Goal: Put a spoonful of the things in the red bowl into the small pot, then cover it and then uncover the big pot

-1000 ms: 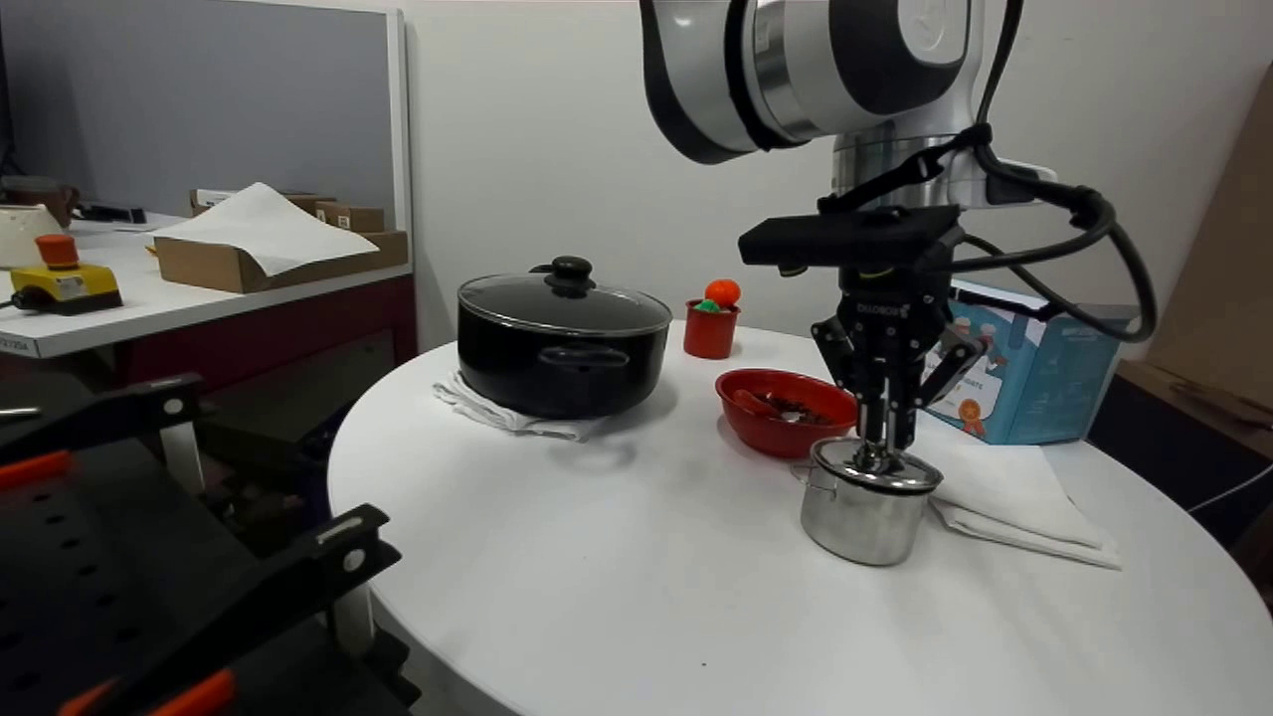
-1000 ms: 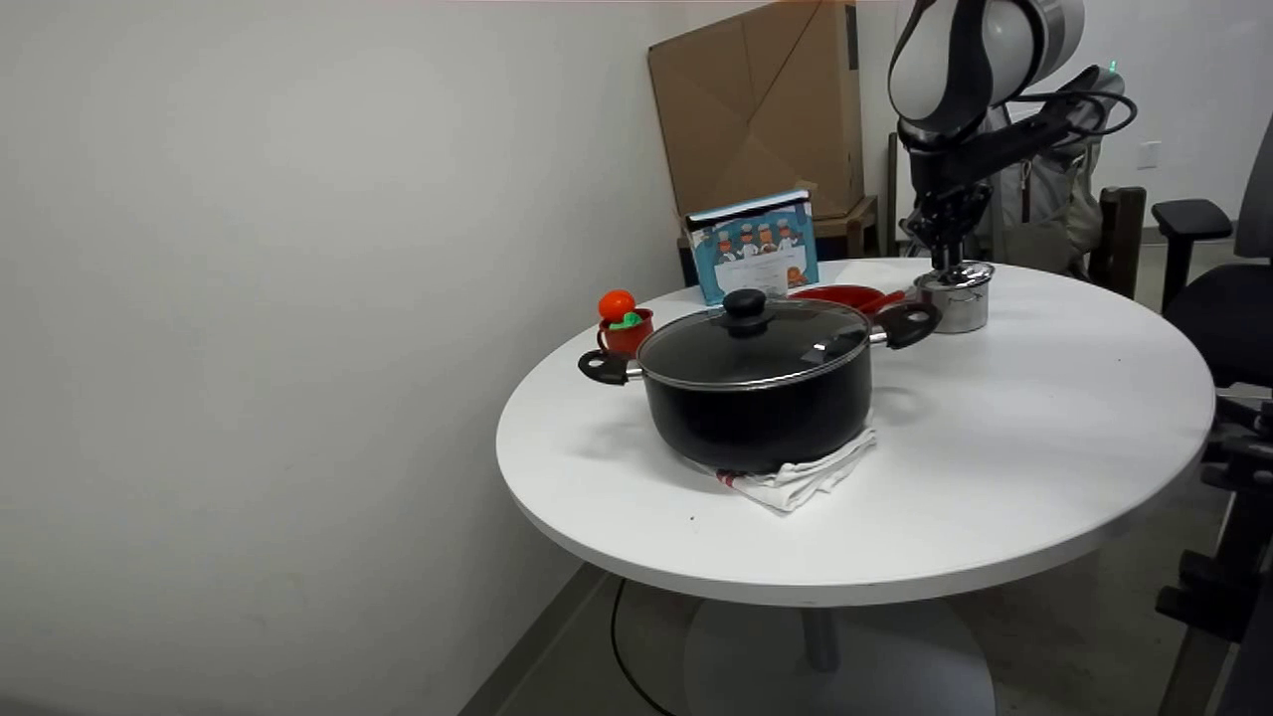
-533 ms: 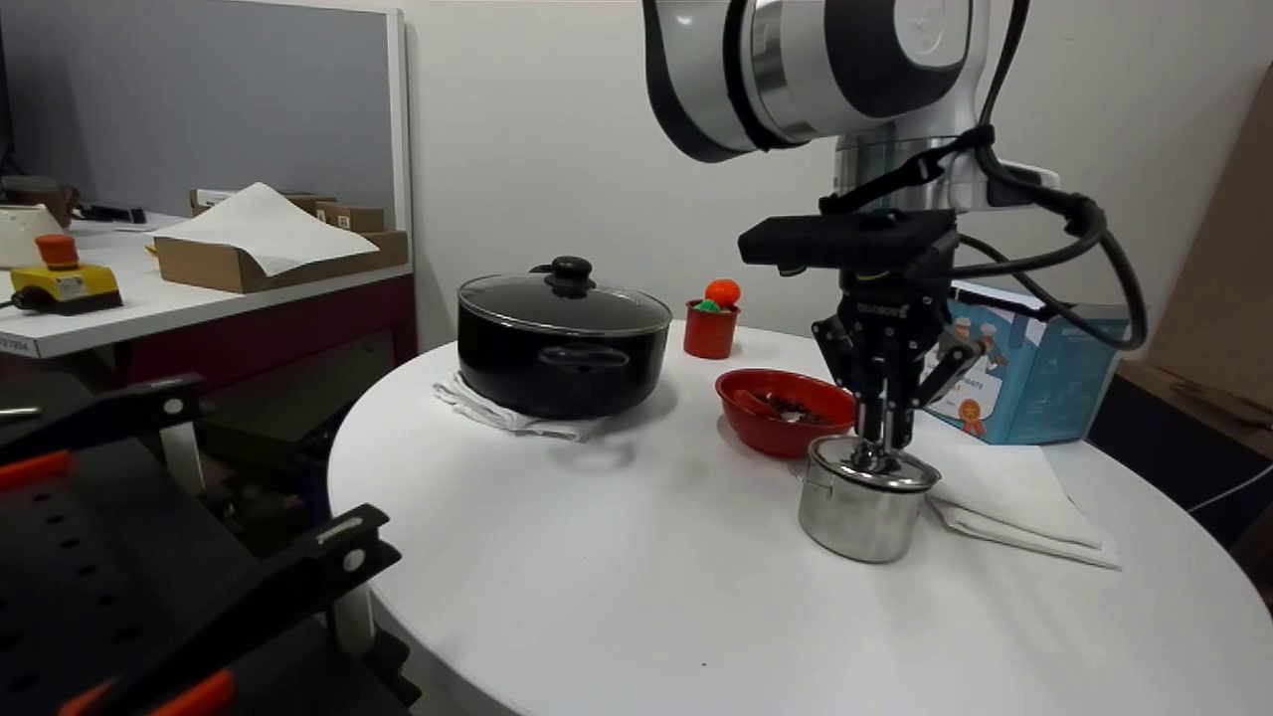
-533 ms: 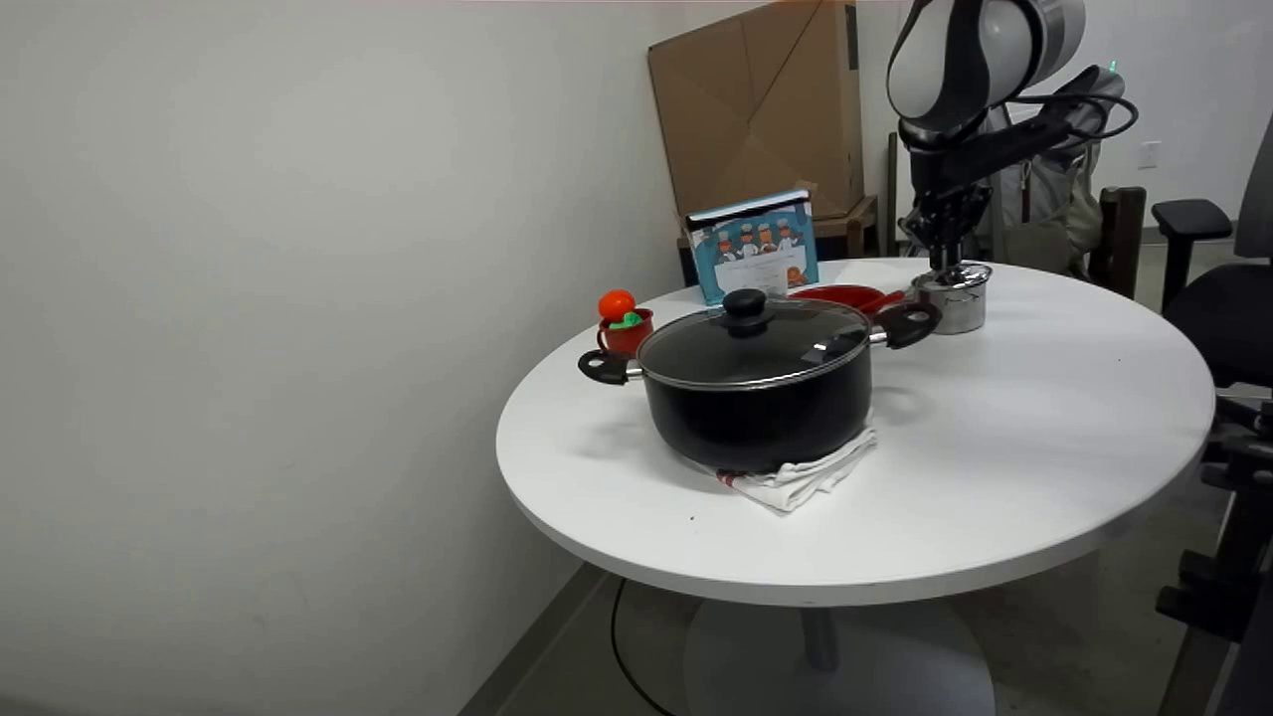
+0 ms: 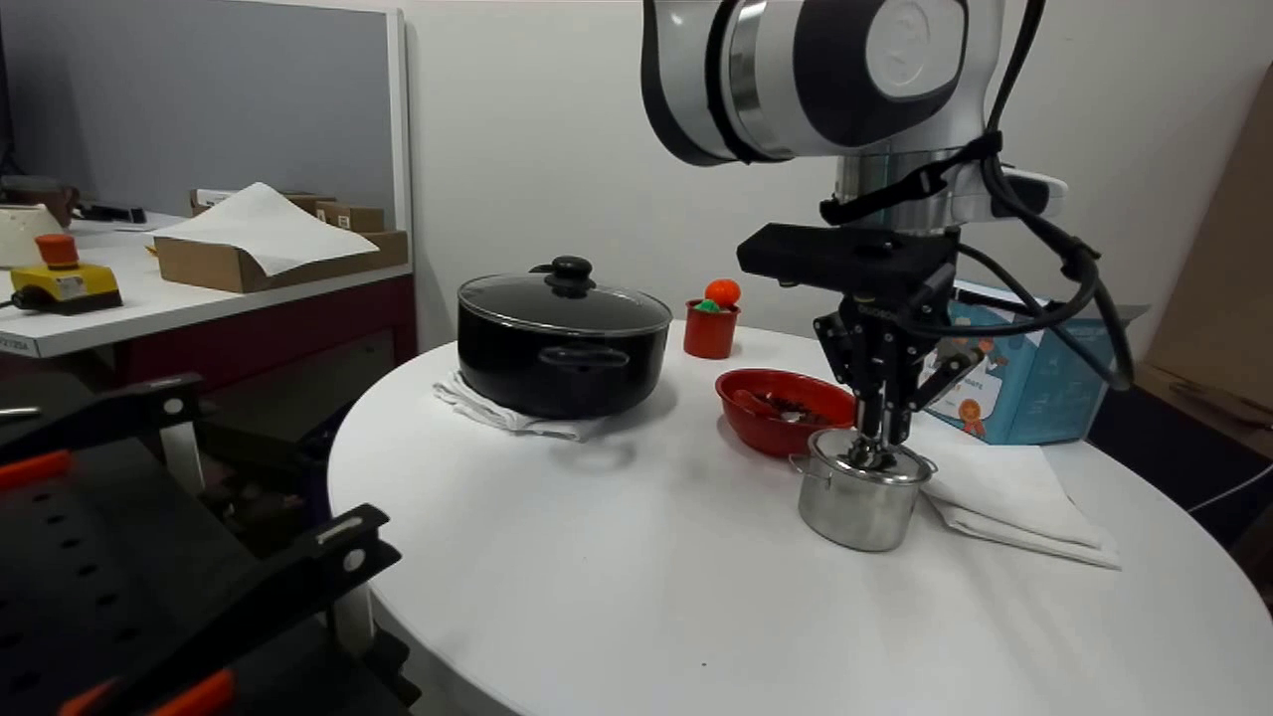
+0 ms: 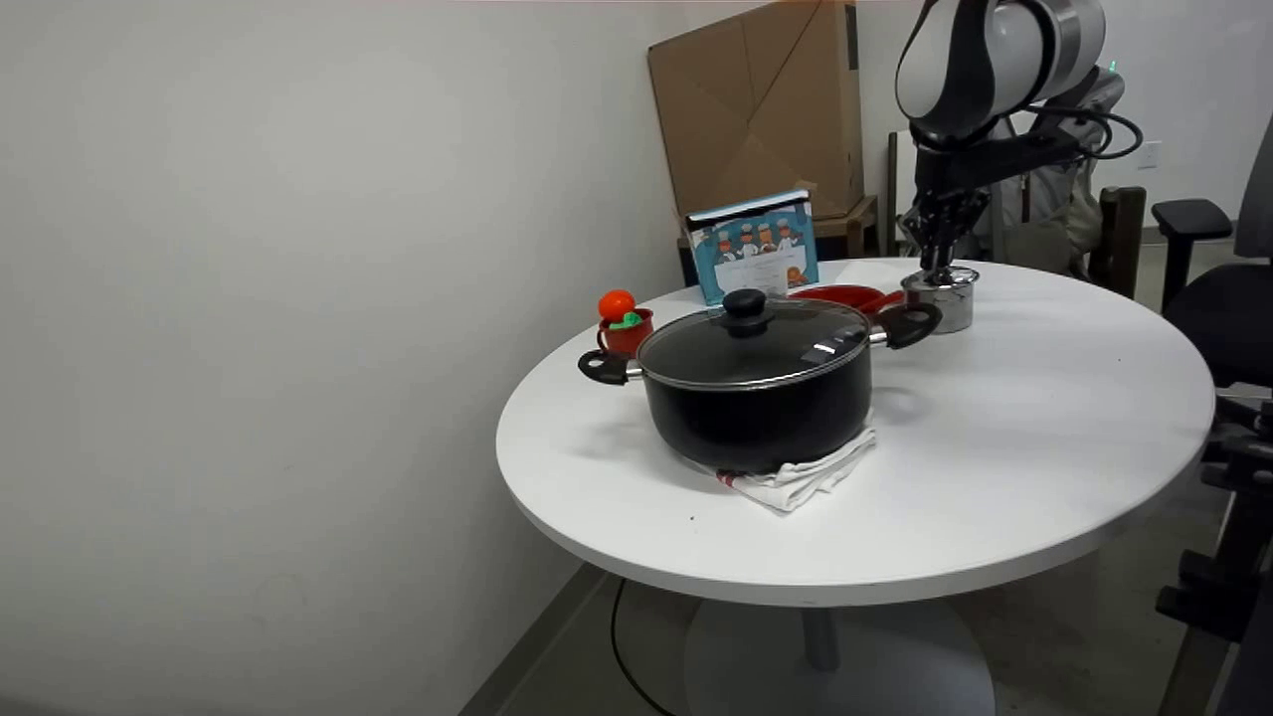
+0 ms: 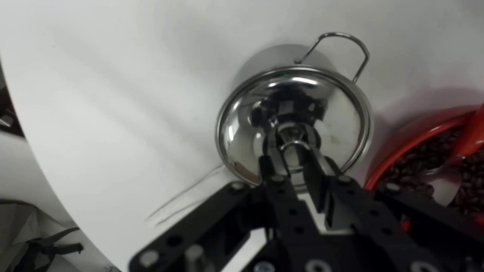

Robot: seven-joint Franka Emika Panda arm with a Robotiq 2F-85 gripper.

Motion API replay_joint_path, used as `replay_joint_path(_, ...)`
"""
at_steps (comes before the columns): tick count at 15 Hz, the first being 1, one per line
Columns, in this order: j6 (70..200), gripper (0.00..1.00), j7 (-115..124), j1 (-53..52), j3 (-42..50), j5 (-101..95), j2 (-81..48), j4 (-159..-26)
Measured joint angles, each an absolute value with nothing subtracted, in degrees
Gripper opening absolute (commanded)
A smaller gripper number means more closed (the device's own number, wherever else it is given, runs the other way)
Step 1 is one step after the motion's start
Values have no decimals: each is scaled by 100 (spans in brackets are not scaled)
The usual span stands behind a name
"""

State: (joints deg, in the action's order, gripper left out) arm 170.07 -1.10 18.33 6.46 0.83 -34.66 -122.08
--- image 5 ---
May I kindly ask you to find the flat cardboard box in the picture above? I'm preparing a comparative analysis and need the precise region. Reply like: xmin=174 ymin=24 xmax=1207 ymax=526
xmin=148 ymin=193 xmax=413 ymax=298

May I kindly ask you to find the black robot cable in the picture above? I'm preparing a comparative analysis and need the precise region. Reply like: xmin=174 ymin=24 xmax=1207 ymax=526
xmin=815 ymin=0 xmax=1137 ymax=398

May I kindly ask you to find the white cloth under pot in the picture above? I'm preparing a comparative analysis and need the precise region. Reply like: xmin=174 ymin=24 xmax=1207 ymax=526
xmin=430 ymin=375 xmax=629 ymax=445

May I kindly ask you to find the black-knobbed glass pot lid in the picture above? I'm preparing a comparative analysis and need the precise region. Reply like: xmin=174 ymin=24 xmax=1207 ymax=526
xmin=459 ymin=254 xmax=675 ymax=337

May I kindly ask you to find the dark low cabinet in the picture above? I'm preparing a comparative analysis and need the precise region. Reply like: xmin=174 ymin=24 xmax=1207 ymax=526
xmin=1088 ymin=358 xmax=1273 ymax=562

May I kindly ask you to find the small red cup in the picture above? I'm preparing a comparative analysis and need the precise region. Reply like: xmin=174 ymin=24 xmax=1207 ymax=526
xmin=679 ymin=298 xmax=740 ymax=360

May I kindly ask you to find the yellow device with red block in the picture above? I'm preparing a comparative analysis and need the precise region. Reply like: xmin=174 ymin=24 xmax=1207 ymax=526
xmin=7 ymin=232 xmax=128 ymax=319

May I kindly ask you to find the orange toy ball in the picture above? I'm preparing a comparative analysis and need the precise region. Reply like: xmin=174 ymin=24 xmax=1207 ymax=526
xmin=699 ymin=274 xmax=748 ymax=315

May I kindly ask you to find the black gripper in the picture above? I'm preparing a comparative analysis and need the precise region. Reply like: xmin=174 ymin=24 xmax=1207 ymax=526
xmin=812 ymin=290 xmax=986 ymax=449

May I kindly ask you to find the large black cooking pot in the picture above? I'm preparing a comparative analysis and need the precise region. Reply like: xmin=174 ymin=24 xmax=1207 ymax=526
xmin=453 ymin=274 xmax=675 ymax=425

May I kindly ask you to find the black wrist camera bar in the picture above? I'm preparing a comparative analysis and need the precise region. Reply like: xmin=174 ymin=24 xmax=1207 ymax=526
xmin=731 ymin=219 xmax=963 ymax=303

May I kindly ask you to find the small steel pot lid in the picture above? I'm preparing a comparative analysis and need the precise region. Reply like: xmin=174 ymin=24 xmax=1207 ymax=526
xmin=804 ymin=425 xmax=939 ymax=484

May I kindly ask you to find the red plastic bowl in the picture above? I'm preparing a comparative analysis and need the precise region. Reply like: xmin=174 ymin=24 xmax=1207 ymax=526
xmin=714 ymin=366 xmax=865 ymax=467

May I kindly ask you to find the large brown cardboard sheet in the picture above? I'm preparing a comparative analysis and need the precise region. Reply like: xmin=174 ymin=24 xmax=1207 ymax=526
xmin=1145 ymin=63 xmax=1273 ymax=419

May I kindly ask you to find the white side desk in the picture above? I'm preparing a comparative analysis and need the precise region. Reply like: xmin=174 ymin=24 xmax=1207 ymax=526
xmin=0 ymin=209 xmax=421 ymax=390

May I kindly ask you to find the blue box with chef print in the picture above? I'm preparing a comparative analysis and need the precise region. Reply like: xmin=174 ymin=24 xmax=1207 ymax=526
xmin=926 ymin=290 xmax=1149 ymax=449

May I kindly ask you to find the grey partition panel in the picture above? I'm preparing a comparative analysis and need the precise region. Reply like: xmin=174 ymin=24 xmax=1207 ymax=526
xmin=0 ymin=0 xmax=410 ymax=232

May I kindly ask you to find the small steel pot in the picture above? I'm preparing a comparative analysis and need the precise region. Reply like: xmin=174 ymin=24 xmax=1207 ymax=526
xmin=796 ymin=449 xmax=939 ymax=555

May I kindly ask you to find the black stand with orange clamps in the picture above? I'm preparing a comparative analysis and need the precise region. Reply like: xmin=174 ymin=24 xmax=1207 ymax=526
xmin=0 ymin=371 xmax=410 ymax=716

